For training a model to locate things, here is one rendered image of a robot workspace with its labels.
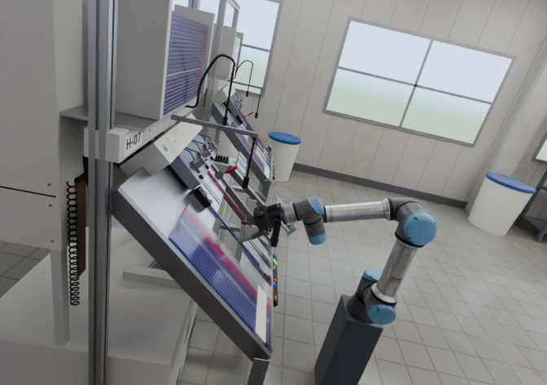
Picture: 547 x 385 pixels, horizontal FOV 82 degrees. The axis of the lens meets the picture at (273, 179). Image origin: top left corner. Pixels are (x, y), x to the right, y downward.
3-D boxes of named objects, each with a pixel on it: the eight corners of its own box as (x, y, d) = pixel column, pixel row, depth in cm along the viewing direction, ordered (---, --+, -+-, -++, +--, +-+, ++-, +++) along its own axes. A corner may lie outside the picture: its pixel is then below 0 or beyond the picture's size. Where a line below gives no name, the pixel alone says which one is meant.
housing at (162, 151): (178, 144, 146) (203, 128, 143) (136, 186, 100) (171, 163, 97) (167, 129, 143) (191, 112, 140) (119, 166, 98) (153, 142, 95)
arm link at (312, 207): (326, 218, 122) (321, 199, 119) (299, 226, 123) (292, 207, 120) (323, 210, 129) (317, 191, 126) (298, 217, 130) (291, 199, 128)
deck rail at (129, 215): (255, 360, 106) (271, 352, 104) (255, 365, 104) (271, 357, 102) (102, 198, 83) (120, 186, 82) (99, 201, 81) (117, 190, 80)
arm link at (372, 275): (377, 289, 159) (386, 268, 154) (383, 308, 147) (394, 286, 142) (354, 284, 159) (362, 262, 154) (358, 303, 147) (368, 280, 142)
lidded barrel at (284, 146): (291, 173, 480) (301, 136, 459) (291, 185, 437) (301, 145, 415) (261, 167, 480) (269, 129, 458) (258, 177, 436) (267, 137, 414)
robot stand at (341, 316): (343, 372, 186) (374, 301, 166) (348, 404, 169) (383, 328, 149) (314, 366, 186) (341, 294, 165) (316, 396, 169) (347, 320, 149)
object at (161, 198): (218, 190, 155) (226, 185, 153) (183, 282, 93) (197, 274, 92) (175, 135, 144) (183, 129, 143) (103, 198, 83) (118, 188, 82)
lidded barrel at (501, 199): (493, 220, 486) (516, 177, 460) (519, 242, 429) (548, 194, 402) (456, 212, 485) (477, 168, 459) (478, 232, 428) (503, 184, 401)
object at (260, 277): (264, 242, 166) (269, 239, 165) (260, 354, 105) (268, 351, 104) (243, 216, 160) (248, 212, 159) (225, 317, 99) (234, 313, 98)
